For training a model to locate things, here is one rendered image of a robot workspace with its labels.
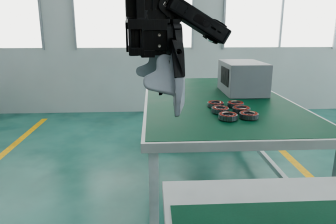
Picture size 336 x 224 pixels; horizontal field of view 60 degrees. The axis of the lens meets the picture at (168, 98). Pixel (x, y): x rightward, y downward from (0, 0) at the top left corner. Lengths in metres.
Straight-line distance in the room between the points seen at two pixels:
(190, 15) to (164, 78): 0.11
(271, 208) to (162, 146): 0.62
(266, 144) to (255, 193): 0.50
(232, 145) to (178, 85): 1.06
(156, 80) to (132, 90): 4.13
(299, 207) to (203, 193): 0.29
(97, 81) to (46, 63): 0.79
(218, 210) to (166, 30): 0.64
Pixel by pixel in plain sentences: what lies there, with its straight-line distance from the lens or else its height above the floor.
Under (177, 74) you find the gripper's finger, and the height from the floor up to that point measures 1.21.
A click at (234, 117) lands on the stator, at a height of 0.78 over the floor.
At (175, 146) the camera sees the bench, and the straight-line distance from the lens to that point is 1.40.
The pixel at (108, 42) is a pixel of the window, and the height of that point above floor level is 1.07.
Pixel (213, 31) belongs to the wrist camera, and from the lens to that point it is 0.47.
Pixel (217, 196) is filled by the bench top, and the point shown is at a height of 0.75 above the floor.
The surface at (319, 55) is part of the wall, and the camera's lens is 5.16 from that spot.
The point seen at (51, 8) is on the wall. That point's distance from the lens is 4.68.
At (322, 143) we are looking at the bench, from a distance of 1.63.
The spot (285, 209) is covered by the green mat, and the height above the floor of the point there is 0.75.
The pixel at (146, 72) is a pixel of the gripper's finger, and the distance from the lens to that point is 0.53.
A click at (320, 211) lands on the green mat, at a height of 0.75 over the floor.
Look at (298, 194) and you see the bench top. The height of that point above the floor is 0.75.
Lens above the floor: 1.28
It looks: 13 degrees down
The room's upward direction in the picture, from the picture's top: straight up
